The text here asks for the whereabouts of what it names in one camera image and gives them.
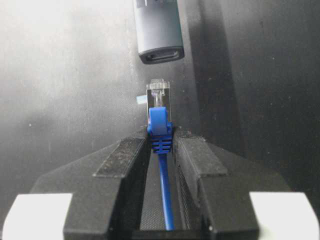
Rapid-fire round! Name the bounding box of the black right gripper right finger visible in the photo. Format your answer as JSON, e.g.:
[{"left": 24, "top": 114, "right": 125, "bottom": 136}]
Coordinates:
[{"left": 172, "top": 127, "right": 320, "bottom": 240}]

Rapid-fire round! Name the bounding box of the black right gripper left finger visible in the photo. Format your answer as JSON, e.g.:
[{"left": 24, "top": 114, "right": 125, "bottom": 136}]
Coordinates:
[{"left": 4, "top": 136, "right": 150, "bottom": 240}]

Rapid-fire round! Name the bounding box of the blue LAN cable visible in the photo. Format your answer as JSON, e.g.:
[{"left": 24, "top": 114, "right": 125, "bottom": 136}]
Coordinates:
[{"left": 136, "top": 77, "right": 176, "bottom": 231}]

